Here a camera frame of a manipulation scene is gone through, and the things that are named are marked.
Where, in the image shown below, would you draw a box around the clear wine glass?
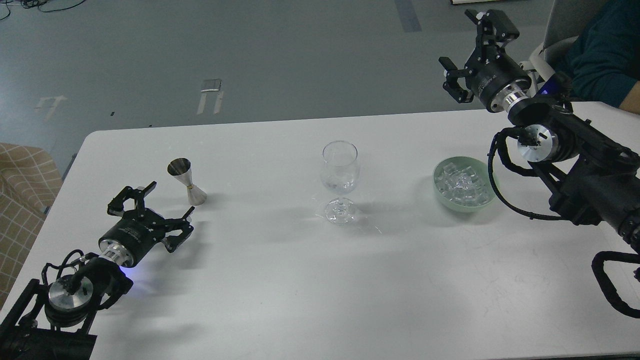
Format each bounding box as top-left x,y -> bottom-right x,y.
320,140 -> 361,226

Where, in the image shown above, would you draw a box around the black cables on floor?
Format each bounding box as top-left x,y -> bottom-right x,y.
0,0 -> 87,21

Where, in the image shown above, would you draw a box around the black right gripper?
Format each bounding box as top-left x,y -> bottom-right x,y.
439,9 -> 531,113

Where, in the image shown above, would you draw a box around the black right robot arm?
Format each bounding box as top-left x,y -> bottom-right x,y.
439,9 -> 640,319

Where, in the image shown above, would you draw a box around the seated person in teal sweater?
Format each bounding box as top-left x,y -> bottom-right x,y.
564,0 -> 640,115

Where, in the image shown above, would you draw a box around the pile of clear ice cubes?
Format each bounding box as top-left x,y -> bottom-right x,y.
434,162 -> 490,207

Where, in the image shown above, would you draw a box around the silver steel jigger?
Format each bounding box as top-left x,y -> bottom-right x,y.
167,158 -> 208,207

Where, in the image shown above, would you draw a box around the grey office chair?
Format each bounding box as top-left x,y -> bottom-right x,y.
522,0 -> 606,78

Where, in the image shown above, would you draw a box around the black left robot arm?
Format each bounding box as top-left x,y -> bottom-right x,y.
0,182 -> 195,360

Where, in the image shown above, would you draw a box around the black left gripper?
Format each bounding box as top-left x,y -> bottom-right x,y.
98,181 -> 195,268

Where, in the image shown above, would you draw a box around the green bowl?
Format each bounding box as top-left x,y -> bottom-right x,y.
432,156 -> 498,214

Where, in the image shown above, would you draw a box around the beige checkered cushion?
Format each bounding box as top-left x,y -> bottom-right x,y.
0,142 -> 63,306

